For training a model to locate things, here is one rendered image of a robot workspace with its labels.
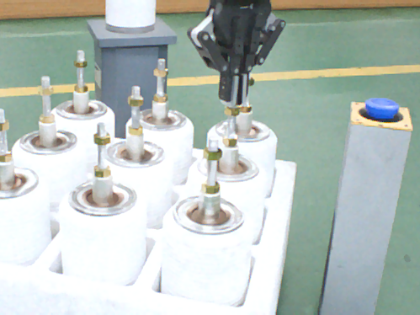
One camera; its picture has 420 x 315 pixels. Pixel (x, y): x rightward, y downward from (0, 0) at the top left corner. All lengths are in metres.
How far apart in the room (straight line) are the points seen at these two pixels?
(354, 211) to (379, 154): 0.08
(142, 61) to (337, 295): 0.54
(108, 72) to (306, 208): 0.45
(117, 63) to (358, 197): 0.53
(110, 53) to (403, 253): 0.61
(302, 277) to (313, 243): 0.10
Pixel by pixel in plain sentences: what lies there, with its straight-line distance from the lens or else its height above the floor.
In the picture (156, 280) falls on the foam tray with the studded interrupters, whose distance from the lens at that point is 0.72.
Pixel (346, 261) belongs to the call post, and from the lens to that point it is 0.88.
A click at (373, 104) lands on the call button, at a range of 0.80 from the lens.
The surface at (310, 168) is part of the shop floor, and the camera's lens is 1.38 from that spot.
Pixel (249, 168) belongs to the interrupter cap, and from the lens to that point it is 0.77.
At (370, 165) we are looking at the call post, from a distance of 0.81.
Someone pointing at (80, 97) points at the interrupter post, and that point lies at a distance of 0.92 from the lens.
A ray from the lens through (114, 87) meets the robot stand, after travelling 1.18.
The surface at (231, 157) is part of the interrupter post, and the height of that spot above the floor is 0.27.
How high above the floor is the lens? 0.60
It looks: 25 degrees down
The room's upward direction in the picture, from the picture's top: 1 degrees clockwise
